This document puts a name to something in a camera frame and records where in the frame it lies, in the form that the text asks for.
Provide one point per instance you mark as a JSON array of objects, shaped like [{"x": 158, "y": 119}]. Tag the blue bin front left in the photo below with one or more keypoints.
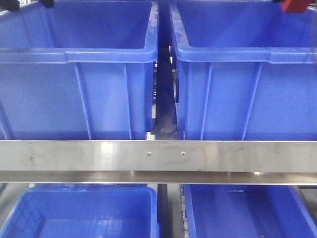
[{"x": 104, "y": 212}]

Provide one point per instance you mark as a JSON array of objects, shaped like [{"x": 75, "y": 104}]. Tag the blue bin upper right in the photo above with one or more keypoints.
[{"x": 245, "y": 70}]

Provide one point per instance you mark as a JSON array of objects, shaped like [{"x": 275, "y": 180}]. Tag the steel shelf crossbar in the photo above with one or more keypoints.
[{"x": 158, "y": 161}]

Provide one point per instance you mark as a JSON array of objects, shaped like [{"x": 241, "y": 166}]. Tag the red cube block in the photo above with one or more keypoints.
[{"x": 295, "y": 6}]

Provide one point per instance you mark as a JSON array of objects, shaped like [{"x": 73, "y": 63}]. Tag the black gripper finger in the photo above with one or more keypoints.
[
  {"x": 47, "y": 3},
  {"x": 10, "y": 5}
]

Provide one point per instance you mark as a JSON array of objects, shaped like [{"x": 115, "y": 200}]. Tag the blue bin front right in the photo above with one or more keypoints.
[{"x": 246, "y": 211}]

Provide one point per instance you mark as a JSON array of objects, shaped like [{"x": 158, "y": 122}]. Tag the blue bin upper left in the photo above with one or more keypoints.
[{"x": 82, "y": 69}]

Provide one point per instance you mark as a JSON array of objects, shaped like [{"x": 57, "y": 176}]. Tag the blue bin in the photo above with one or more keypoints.
[
  {"x": 82, "y": 69},
  {"x": 245, "y": 70},
  {"x": 104, "y": 212},
  {"x": 246, "y": 211}
]

